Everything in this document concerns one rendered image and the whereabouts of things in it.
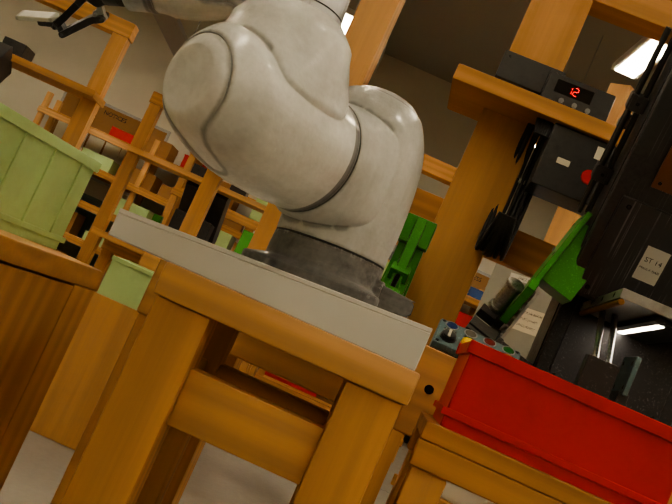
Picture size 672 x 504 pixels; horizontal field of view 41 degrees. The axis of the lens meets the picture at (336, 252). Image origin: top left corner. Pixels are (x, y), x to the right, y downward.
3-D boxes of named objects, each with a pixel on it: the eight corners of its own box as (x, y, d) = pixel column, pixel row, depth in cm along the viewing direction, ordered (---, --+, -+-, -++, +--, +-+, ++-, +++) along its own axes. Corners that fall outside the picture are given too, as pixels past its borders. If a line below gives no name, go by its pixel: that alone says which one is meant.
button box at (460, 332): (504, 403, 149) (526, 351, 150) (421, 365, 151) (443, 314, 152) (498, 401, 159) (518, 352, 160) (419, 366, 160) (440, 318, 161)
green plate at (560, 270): (555, 321, 173) (623, 236, 174) (521, 294, 174) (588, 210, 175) (546, 324, 184) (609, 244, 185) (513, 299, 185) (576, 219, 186)
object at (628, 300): (705, 341, 153) (712, 325, 153) (616, 303, 155) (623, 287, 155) (644, 346, 192) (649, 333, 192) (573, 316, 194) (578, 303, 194)
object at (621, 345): (660, 456, 184) (721, 303, 187) (521, 394, 188) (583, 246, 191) (636, 448, 202) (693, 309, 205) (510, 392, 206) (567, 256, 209)
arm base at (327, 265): (405, 320, 108) (422, 277, 109) (237, 256, 111) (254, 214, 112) (407, 328, 126) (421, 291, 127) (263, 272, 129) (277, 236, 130)
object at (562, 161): (601, 210, 201) (626, 150, 202) (530, 181, 203) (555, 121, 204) (589, 219, 213) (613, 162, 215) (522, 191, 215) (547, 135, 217)
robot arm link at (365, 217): (409, 280, 121) (466, 130, 123) (329, 238, 107) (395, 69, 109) (321, 253, 131) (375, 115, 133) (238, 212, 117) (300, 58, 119)
